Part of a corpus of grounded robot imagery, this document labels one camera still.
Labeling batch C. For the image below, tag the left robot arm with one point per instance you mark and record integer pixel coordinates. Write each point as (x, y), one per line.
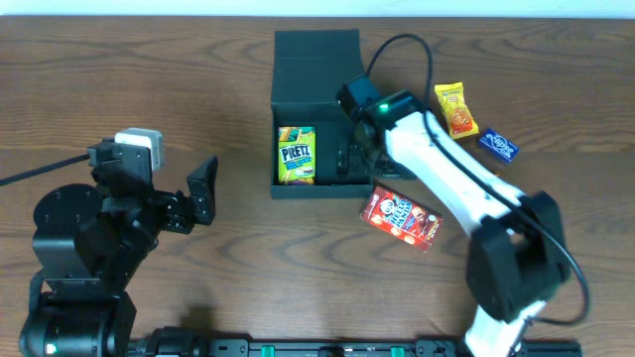
(91, 239)

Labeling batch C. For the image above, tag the red Hello Panda box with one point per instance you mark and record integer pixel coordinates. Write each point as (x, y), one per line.
(401, 217)

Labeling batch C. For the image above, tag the blue Eclipse mint box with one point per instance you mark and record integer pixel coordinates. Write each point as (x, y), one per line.
(497, 145)

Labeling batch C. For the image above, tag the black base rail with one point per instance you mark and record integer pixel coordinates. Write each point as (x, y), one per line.
(176, 341)

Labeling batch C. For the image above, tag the yellow orange candy packet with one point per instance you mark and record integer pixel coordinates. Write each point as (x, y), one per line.
(459, 120)

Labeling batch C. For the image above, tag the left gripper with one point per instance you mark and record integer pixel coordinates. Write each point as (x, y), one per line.
(175, 209)

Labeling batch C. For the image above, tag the black container box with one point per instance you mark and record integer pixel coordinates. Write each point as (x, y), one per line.
(309, 68)

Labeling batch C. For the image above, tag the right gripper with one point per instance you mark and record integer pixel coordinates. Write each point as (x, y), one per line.
(359, 160)

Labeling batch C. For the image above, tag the green Pretz snack box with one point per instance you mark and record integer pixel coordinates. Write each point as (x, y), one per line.
(297, 162)

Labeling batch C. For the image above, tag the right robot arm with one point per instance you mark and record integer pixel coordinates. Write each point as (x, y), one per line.
(517, 255)

